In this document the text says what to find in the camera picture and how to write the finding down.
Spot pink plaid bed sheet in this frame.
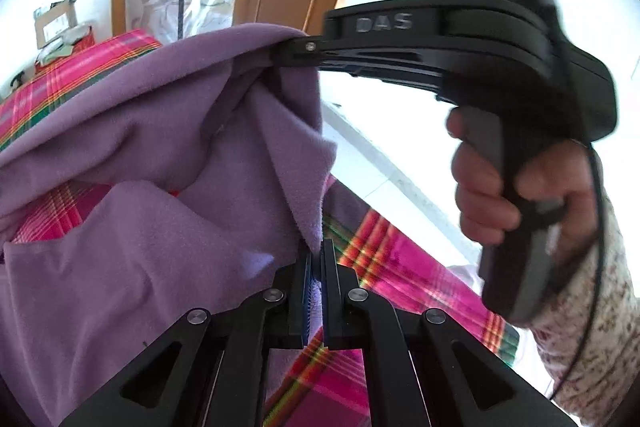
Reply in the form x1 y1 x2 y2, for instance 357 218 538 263
0 29 521 427

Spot open cardboard box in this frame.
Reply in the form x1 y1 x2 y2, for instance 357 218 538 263
33 0 77 48

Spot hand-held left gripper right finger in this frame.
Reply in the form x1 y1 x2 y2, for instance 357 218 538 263
321 238 578 427

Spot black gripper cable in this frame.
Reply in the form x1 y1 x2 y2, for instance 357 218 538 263
547 139 604 403

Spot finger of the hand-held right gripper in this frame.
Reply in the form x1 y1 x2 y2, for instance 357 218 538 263
272 36 446 100

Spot person's right forearm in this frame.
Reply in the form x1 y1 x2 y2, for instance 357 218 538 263
529 184 640 414

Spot purple fleece pants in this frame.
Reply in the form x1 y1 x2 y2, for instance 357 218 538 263
0 23 338 427

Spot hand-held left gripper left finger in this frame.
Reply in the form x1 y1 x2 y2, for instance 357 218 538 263
59 238 315 427

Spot person's right hand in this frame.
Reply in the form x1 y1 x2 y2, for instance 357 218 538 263
446 108 602 249

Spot light green cloth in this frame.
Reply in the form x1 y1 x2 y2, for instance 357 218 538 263
39 41 77 64

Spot red box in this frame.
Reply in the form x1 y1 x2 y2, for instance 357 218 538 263
74 24 95 54

